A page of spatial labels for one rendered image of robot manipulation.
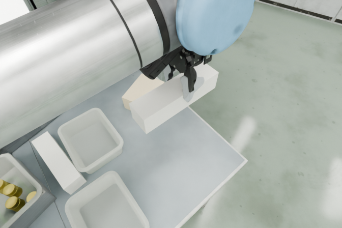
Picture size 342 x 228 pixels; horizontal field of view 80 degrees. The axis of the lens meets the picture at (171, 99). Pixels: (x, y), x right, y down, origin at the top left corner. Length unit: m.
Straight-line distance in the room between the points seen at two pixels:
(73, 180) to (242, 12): 0.70
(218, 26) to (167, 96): 0.34
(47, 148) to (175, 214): 0.50
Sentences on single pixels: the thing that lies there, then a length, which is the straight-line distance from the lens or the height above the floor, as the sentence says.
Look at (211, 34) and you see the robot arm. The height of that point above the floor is 1.39.
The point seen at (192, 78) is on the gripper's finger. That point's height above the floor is 1.18.
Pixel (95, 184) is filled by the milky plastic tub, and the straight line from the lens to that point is 0.74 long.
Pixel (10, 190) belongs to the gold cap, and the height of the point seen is 0.81.
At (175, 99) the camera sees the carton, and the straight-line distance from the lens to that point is 0.48.
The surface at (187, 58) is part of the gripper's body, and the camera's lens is 0.41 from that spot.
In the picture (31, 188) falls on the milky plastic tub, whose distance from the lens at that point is 0.87.
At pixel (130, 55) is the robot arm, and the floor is 1.39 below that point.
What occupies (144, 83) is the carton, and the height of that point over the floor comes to 0.82.
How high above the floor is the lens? 1.48
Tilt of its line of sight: 51 degrees down
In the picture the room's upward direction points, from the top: straight up
